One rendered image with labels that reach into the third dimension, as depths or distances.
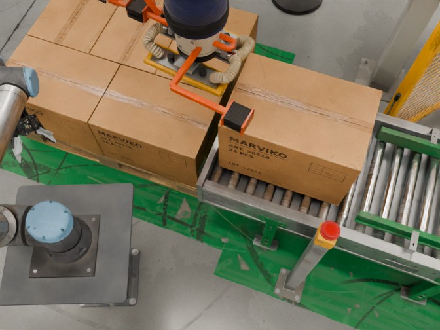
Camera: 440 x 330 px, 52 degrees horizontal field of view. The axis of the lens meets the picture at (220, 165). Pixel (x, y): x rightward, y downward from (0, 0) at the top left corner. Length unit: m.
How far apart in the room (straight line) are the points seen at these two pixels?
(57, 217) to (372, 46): 2.53
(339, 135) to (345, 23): 1.78
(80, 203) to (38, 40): 1.16
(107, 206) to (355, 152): 1.04
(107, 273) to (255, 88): 0.97
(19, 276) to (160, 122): 0.98
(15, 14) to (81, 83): 1.38
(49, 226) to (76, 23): 1.47
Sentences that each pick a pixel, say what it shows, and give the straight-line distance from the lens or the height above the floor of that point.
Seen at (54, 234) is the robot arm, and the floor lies 1.03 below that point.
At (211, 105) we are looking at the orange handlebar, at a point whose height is 1.26.
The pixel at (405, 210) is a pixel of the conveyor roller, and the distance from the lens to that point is 2.29.
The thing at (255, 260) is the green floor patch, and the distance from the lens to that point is 2.63.
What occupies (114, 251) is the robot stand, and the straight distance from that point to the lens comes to 1.91.
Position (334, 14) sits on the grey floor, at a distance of 3.62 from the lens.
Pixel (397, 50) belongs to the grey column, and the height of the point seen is 0.41.
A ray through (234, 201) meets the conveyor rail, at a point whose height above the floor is 0.56.
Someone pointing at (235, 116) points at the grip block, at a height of 1.28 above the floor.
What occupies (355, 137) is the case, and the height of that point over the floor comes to 0.95.
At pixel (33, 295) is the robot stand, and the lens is 1.97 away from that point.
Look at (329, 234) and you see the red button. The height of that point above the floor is 1.04.
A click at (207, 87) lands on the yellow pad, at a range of 1.72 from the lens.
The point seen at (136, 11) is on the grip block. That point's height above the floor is 1.28.
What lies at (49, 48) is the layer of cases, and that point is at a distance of 2.79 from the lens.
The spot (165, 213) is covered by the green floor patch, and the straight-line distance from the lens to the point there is 2.72.
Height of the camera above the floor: 2.56
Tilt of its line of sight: 65 degrees down
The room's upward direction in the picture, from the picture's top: 1 degrees counter-clockwise
